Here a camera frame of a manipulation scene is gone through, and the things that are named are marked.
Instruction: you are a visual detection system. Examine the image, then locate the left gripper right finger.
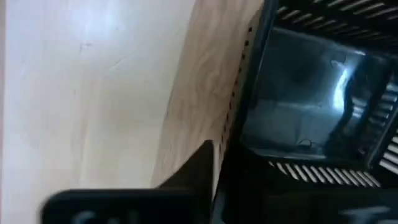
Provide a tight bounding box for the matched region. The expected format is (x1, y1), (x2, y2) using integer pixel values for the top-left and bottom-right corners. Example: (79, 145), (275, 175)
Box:
(216, 189), (398, 224)

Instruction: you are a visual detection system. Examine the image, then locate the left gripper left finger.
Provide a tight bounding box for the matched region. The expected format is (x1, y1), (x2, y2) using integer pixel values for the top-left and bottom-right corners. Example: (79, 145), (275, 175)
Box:
(40, 139), (216, 224)

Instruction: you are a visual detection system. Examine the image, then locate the black plastic basket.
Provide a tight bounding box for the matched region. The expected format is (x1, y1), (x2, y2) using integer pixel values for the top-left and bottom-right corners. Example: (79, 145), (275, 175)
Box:
(217, 0), (398, 200)

